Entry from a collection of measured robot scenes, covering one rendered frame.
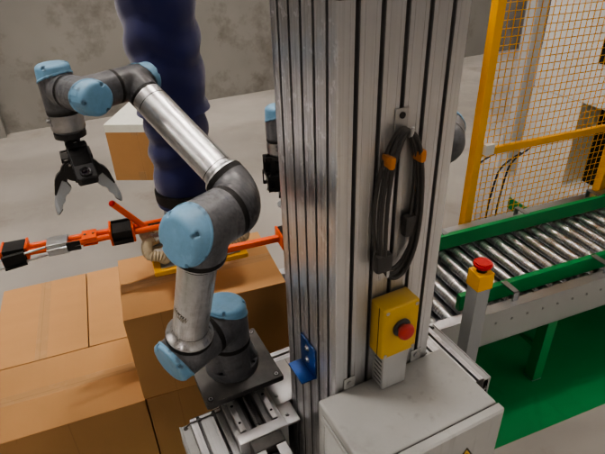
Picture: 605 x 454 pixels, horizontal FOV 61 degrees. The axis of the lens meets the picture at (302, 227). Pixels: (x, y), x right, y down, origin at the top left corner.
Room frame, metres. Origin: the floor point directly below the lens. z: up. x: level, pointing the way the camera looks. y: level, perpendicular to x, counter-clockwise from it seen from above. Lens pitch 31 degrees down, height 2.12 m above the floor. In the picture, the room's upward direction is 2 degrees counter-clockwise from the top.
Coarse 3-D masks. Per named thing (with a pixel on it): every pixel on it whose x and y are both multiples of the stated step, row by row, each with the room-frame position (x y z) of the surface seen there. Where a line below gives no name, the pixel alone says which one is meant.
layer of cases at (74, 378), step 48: (48, 288) 2.11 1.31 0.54; (96, 288) 2.09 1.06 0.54; (0, 336) 1.76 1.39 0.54; (48, 336) 1.75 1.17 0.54; (96, 336) 1.74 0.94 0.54; (0, 384) 1.47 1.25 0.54; (48, 384) 1.47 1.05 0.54; (96, 384) 1.46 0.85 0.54; (0, 432) 1.24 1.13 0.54; (48, 432) 1.25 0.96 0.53; (96, 432) 1.30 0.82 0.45; (144, 432) 1.36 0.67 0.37
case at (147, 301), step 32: (256, 256) 1.75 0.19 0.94; (128, 288) 1.56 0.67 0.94; (160, 288) 1.55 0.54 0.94; (224, 288) 1.54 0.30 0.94; (256, 288) 1.53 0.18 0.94; (128, 320) 1.38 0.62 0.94; (160, 320) 1.41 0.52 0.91; (256, 320) 1.52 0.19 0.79; (160, 384) 1.39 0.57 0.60; (192, 384) 1.43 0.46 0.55
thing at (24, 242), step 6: (18, 240) 1.50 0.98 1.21; (24, 240) 1.50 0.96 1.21; (6, 246) 1.47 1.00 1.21; (12, 246) 1.46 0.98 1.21; (18, 246) 1.46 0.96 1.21; (24, 246) 1.46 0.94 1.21; (0, 252) 1.43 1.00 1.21; (6, 252) 1.43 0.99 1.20; (12, 252) 1.44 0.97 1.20; (30, 258) 1.46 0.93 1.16
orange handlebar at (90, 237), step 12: (144, 228) 1.58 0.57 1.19; (156, 228) 1.59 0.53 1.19; (72, 240) 1.54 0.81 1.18; (84, 240) 1.51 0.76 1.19; (96, 240) 1.52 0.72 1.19; (252, 240) 1.47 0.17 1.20; (264, 240) 1.47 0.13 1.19; (276, 240) 1.48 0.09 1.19; (36, 252) 1.46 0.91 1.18; (228, 252) 1.43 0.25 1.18
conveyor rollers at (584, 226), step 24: (576, 216) 2.66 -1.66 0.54; (600, 216) 2.63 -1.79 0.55; (480, 240) 2.42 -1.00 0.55; (504, 240) 2.46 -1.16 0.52; (528, 240) 2.41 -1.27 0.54; (552, 240) 2.39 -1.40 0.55; (576, 240) 2.42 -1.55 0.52; (600, 240) 2.39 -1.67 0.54; (456, 264) 2.19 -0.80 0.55; (504, 264) 2.20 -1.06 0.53; (528, 264) 2.17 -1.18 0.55; (552, 264) 2.16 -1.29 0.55; (456, 288) 2.00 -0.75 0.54; (456, 312) 1.84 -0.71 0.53
